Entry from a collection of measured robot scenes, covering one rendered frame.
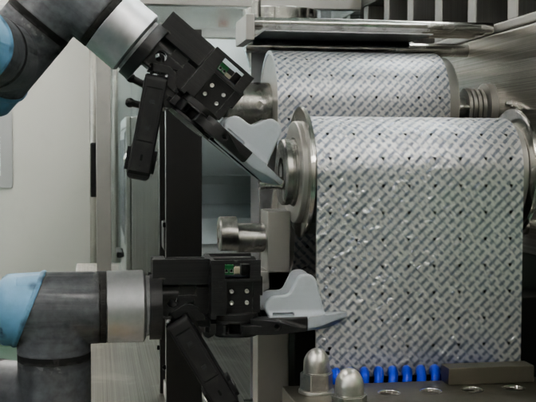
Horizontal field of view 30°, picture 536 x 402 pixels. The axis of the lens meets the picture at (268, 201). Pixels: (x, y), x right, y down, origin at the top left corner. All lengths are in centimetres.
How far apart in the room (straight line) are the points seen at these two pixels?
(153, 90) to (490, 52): 58
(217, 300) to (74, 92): 562
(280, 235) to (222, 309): 15
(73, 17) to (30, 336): 33
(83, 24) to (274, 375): 45
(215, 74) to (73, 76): 556
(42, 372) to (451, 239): 46
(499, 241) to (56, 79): 563
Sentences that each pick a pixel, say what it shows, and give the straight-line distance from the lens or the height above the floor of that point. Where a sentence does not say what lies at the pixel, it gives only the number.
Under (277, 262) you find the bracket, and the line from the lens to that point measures 115.
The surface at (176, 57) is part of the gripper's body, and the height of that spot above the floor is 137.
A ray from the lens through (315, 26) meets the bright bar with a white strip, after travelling 139.
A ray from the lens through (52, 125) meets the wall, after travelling 662.
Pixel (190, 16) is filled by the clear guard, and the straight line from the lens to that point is 211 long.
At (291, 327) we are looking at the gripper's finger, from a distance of 105.
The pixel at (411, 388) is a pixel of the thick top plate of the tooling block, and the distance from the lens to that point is 106.
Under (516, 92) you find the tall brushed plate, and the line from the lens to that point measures 139.
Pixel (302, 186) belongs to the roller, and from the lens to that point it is 108.
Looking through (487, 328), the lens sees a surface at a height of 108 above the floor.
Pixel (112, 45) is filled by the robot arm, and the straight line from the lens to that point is 107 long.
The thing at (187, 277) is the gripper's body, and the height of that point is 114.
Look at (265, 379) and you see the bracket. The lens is 117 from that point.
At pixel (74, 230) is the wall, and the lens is 663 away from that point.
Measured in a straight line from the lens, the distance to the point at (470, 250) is 113.
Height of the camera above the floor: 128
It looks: 3 degrees down
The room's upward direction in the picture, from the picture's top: straight up
